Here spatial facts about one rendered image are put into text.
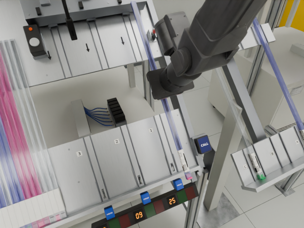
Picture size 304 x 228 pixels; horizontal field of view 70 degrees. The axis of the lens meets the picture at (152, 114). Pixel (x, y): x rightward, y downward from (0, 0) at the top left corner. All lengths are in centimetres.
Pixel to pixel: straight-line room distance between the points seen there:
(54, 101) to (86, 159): 65
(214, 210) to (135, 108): 79
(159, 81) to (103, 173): 32
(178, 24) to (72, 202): 53
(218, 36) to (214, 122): 166
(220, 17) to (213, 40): 3
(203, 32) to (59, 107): 98
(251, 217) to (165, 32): 127
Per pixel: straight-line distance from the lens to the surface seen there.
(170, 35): 42
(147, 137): 67
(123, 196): 66
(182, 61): 34
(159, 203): 72
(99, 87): 126
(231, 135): 91
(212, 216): 145
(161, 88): 50
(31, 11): 70
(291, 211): 163
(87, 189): 67
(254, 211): 154
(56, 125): 110
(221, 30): 30
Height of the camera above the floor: 131
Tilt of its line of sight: 42 degrees down
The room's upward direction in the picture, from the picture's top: 3 degrees counter-clockwise
